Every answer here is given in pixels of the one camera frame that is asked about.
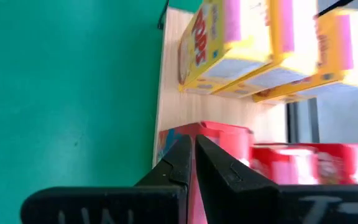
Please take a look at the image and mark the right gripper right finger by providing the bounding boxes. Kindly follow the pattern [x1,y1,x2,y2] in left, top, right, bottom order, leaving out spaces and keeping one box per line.
[196,134,358,224]

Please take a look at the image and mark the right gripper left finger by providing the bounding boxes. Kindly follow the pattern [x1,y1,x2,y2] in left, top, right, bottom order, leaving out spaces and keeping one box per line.
[20,135,193,224]

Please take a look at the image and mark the yellow Corn Pops cereal box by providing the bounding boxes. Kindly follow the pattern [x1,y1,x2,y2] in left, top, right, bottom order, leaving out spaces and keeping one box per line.
[252,7,358,105]
[178,0,275,95]
[213,0,319,99]

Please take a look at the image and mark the light wooden board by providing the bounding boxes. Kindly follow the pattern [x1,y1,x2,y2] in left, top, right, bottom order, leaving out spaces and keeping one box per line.
[152,0,358,169]

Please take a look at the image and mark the green table mat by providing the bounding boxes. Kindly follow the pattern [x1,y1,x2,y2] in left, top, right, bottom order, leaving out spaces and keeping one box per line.
[0,0,203,224]

